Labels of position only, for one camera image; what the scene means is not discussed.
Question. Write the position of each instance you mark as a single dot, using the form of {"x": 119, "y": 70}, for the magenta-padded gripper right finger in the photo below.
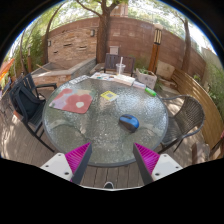
{"x": 165, "y": 165}

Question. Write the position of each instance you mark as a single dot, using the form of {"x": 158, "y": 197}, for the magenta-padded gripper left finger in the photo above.
{"x": 56, "y": 165}

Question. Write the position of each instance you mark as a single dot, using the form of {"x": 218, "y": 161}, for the blue and black computer mouse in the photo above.
{"x": 129, "y": 122}

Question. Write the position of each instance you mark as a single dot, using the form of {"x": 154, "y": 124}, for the red floral mouse pad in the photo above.
{"x": 73, "y": 100}

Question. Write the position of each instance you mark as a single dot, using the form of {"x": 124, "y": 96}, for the black slatted patio chair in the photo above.
{"x": 28, "y": 103}

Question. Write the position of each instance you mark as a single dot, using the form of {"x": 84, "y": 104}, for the curved wooden slat bench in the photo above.
{"x": 203, "y": 103}

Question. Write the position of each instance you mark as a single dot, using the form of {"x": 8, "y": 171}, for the small green bottle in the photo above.
{"x": 150, "y": 92}

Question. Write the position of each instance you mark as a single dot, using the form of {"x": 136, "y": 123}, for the small white blue booklet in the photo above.
{"x": 139, "y": 84}

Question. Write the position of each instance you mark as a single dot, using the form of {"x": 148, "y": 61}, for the yellow square card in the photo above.
{"x": 109, "y": 96}

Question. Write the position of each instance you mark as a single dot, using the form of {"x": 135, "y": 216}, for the pale woven basket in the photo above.
{"x": 147, "y": 80}

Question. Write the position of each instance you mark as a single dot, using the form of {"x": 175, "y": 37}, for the white license plate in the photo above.
{"x": 79, "y": 79}

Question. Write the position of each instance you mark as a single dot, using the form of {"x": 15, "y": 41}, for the stone raised basin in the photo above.
{"x": 63, "y": 71}

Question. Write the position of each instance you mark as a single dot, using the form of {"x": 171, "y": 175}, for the white sticker sheet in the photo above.
{"x": 101, "y": 76}

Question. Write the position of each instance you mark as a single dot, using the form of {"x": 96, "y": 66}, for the concrete block step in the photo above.
{"x": 97, "y": 68}

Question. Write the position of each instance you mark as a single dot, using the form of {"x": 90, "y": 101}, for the clear plastic cup with straw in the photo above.
{"x": 120, "y": 68}

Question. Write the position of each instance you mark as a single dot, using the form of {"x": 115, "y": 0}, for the orange fabric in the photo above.
{"x": 6, "y": 68}

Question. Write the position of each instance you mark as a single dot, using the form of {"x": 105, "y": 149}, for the dark wooden slatted chair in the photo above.
{"x": 111, "y": 61}

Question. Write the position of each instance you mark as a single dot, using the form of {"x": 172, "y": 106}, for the slender tree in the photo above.
{"x": 187, "y": 46}

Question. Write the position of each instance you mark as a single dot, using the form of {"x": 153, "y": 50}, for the large forked tree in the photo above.
{"x": 104, "y": 36}

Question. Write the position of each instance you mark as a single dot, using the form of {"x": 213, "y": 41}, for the wooden garden lamp post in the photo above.
{"x": 154, "y": 53}

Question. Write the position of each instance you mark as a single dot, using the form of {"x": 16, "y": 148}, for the small wall lantern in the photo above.
{"x": 49, "y": 43}

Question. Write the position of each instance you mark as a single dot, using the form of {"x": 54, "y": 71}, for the white wall box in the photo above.
{"x": 114, "y": 50}

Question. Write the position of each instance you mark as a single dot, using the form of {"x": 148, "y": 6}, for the large wall lantern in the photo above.
{"x": 92, "y": 33}

